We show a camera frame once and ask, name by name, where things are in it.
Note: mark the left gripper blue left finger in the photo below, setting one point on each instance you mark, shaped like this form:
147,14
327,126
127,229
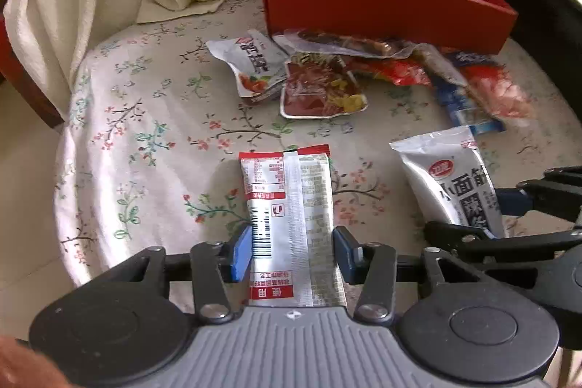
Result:
212,266

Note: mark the blue white snack packet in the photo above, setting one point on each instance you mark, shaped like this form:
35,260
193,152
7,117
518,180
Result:
463,110

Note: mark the dark meat snack packet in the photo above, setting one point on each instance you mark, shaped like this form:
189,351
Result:
307,41

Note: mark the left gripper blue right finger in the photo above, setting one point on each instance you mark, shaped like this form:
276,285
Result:
373,267

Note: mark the dark red tray snack packet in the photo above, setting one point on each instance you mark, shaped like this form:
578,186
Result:
319,86

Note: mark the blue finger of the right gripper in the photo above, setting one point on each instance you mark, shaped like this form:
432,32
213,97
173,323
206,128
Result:
558,193
453,236

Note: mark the red white barcode snack packet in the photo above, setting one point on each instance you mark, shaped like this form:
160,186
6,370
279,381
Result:
289,198

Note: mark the blue red tofu snack packet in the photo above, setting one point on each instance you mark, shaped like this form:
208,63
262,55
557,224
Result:
492,87

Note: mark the white grey snack packet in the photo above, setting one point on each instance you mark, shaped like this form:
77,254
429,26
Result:
257,62

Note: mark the red crinkled snack packet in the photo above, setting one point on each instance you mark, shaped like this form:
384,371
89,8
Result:
400,72

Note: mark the white gluten strip packet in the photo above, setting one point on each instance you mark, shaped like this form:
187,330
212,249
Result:
449,179

